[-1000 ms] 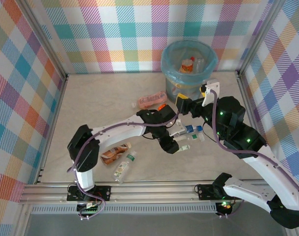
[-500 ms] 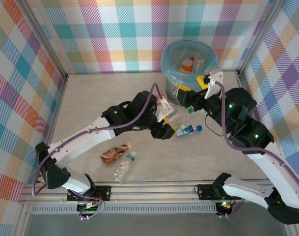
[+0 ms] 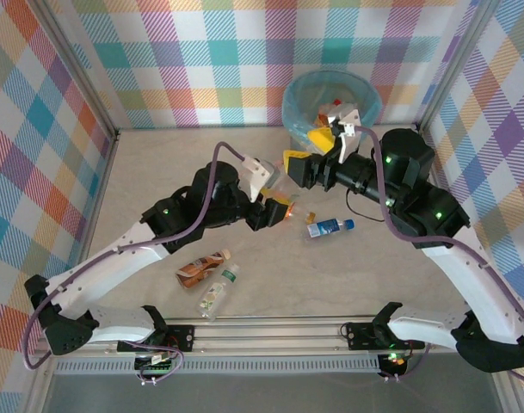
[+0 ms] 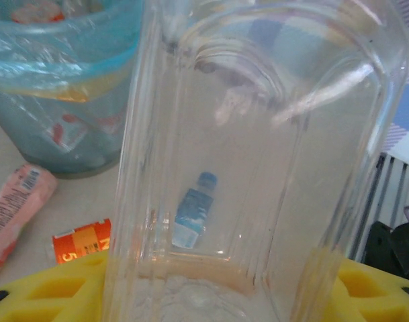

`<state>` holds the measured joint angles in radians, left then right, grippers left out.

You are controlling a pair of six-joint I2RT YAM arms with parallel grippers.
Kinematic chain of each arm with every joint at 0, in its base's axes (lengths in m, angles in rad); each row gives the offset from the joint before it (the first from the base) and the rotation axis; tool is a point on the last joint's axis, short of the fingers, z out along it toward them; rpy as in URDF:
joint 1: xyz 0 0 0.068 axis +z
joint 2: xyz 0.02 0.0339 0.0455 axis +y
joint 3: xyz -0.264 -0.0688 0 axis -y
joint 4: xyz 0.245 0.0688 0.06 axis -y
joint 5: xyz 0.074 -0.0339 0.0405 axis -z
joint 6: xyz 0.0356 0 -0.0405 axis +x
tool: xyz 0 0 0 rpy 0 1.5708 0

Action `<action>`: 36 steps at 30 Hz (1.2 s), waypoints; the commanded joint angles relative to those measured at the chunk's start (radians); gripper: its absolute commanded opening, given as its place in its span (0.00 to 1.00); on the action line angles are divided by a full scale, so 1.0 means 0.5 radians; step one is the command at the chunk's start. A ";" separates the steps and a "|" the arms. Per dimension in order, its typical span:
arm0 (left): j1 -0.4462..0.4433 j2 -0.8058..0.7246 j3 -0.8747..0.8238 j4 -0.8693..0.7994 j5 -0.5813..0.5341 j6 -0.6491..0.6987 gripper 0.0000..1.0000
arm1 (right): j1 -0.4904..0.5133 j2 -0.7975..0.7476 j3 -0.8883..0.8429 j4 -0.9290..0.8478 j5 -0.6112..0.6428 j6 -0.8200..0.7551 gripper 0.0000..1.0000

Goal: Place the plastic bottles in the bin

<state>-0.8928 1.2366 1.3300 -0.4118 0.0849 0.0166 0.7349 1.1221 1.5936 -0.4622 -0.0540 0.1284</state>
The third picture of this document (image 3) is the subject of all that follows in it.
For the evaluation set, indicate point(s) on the brown label bottle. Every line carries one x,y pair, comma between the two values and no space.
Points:
197,270

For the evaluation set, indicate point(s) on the aluminium frame post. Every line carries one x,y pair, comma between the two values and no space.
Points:
78,69
454,64

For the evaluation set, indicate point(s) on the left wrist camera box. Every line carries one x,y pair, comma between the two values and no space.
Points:
255,176

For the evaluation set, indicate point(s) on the blue label blue cap bottle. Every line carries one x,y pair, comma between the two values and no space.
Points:
328,227

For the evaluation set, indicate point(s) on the green tea bottle white cap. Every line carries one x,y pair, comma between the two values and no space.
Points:
213,297

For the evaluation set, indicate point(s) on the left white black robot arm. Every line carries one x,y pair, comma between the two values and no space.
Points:
106,266

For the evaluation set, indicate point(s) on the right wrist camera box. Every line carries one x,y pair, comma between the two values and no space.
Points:
349,129

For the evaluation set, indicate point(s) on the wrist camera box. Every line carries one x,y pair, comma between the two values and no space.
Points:
349,129
255,176

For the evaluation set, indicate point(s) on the controller circuit board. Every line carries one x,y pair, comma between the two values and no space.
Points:
392,359
154,370

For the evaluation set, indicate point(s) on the blue plastic bin liner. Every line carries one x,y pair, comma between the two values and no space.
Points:
296,125

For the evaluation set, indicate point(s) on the blue trash bin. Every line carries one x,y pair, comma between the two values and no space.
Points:
360,92

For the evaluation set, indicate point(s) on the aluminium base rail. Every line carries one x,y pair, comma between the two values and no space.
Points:
266,340

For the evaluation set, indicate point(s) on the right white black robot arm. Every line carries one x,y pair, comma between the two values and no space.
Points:
472,275

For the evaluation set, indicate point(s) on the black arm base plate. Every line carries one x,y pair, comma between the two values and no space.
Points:
186,335
358,335

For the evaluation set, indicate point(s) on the small amber bottle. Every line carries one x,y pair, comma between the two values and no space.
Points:
311,215

